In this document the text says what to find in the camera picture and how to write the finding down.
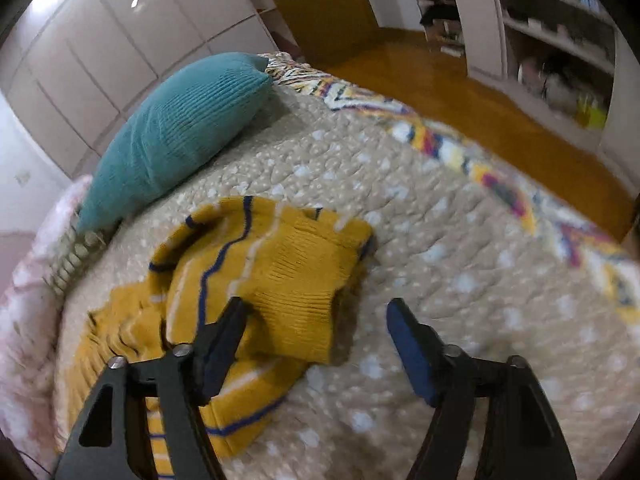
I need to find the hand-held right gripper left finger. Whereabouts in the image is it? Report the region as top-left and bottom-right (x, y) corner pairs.
(52, 297), (251, 480)

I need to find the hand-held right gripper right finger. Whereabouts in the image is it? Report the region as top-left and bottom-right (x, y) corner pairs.
(386, 297), (578, 480)

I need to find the yellow striped knit sweater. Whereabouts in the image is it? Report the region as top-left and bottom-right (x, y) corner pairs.
(65, 195), (376, 478)

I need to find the pile of dark clothes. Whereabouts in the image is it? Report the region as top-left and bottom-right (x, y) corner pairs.
(400, 0), (466, 58)

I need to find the beige dotted quilt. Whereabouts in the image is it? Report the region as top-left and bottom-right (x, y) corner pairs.
(50, 85), (640, 480)

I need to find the green dotted pillow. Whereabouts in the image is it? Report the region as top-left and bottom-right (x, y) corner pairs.
(47, 227), (106, 296)

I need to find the pink blanket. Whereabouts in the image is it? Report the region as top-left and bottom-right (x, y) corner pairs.
(0, 175), (93, 466)

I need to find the teal ribbed pillow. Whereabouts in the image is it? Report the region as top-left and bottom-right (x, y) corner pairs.
(75, 52), (276, 233)

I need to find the colourful patterned blanket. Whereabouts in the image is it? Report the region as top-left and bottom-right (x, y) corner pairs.
(260, 52), (640, 326)

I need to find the yellow green container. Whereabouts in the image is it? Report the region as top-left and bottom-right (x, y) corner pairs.
(575, 95), (608, 131)

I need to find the white shelf unit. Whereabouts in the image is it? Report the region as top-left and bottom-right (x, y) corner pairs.
(442, 0), (621, 131)

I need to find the white wardrobe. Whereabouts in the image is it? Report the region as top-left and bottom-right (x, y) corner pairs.
(0, 0), (281, 181)

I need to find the wooden door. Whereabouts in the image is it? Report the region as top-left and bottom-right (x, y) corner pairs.
(250, 0), (381, 66)

